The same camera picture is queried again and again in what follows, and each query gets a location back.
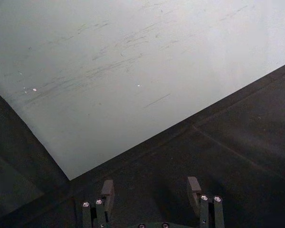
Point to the plain pale wall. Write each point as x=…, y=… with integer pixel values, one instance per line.
x=123, y=66

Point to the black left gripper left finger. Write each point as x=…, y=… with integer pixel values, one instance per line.
x=100, y=213

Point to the black table cloth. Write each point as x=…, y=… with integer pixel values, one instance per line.
x=204, y=161

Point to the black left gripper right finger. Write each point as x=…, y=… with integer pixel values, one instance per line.
x=205, y=211

